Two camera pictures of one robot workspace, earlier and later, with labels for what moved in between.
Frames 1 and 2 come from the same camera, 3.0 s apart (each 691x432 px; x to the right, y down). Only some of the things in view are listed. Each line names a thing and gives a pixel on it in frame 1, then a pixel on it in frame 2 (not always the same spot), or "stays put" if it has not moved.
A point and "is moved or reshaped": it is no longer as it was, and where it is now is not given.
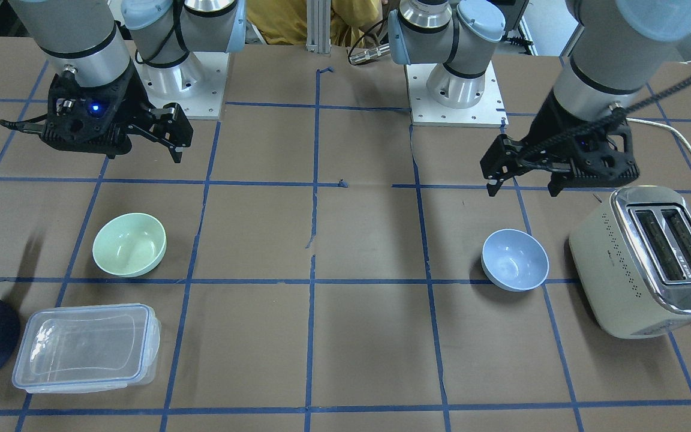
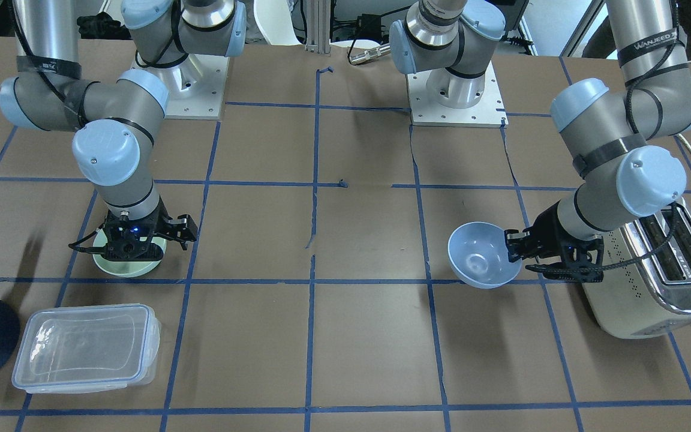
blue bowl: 514,260 is moved or reshaped
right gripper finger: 173,128 -> 183,230
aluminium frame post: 318,26 stays put
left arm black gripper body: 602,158 -> 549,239
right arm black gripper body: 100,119 -> 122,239
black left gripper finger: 503,159 -> 517,244
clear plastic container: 68,348 stays put
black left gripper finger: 558,182 -> 549,269
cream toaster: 646,266 stays put
